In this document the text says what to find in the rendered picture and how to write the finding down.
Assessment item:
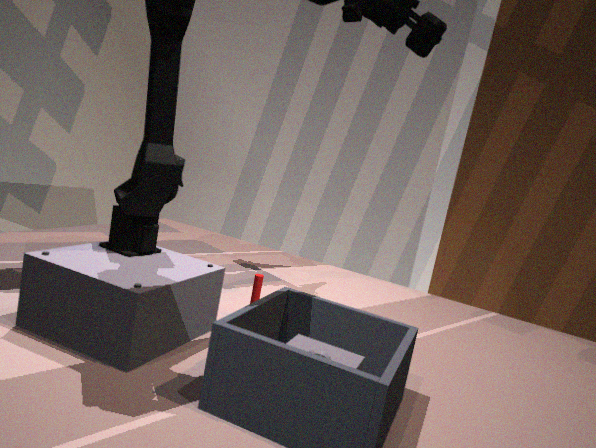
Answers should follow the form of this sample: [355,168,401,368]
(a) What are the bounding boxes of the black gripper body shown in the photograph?
[369,0,447,58]

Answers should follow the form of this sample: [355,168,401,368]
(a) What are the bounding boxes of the dark red peg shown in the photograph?
[250,274,264,303]

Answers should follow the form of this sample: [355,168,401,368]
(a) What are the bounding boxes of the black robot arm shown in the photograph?
[99,0,390,257]

